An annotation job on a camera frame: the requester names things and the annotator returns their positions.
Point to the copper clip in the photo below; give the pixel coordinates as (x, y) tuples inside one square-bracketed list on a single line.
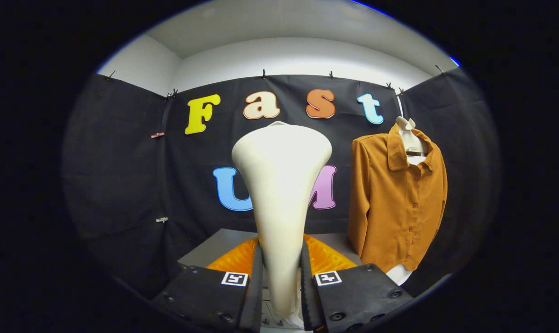
[(157, 135)]

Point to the silver clip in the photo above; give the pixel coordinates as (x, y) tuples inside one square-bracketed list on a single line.
[(162, 219)]

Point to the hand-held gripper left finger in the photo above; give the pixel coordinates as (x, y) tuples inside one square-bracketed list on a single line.
[(256, 300)]

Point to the orange button shirt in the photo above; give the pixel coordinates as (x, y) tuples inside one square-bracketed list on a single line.
[(390, 208)]

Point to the white garment steamer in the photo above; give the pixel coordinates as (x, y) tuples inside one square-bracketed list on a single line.
[(281, 185)]

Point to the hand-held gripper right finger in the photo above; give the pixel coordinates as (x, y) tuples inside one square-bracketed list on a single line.
[(308, 300)]

